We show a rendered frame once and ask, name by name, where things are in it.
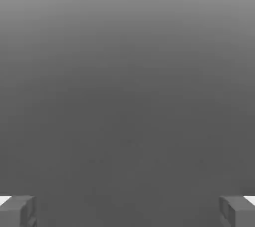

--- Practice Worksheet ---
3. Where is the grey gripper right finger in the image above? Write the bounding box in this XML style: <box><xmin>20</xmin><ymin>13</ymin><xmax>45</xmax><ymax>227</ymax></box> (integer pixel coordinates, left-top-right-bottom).
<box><xmin>218</xmin><ymin>195</ymin><xmax>255</xmax><ymax>227</ymax></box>

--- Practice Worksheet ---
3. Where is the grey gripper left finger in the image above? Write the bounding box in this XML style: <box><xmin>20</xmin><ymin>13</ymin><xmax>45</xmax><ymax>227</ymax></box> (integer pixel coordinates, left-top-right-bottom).
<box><xmin>0</xmin><ymin>195</ymin><xmax>38</xmax><ymax>227</ymax></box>

